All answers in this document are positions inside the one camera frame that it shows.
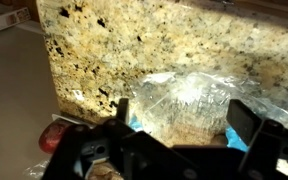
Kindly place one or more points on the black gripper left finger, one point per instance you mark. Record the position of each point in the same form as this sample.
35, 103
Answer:
122, 111

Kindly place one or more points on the red round object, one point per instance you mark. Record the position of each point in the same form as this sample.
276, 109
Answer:
52, 136

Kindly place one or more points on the clear and blue potato bag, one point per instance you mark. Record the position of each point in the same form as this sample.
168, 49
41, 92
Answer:
190, 100

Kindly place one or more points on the white box with red print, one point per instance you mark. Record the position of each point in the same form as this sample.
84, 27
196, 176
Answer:
4, 21

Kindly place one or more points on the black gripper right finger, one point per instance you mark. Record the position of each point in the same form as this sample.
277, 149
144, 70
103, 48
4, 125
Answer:
242, 120

